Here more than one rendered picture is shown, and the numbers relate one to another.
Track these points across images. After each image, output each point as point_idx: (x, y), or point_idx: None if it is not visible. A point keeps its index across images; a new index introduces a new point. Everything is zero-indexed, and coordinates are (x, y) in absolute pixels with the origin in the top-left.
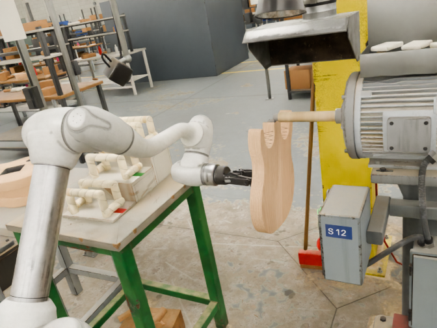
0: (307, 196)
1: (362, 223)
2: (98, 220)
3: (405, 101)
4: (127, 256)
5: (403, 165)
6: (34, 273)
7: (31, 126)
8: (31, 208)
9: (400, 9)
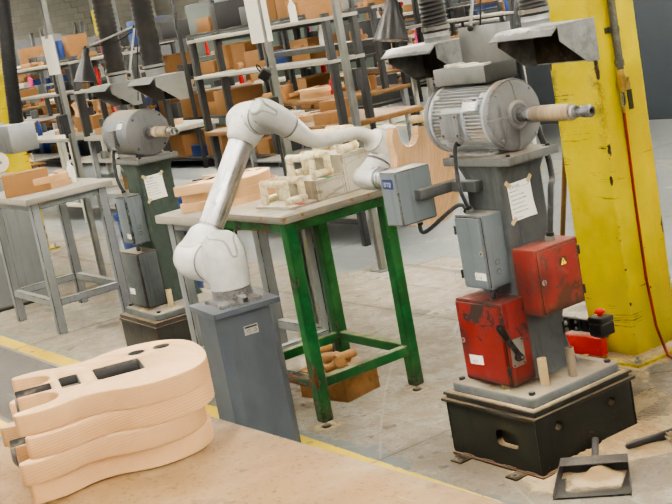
0: None
1: (402, 180)
2: (280, 208)
3: (452, 103)
4: (292, 233)
5: (464, 153)
6: (215, 208)
7: (231, 112)
8: (221, 167)
9: (474, 39)
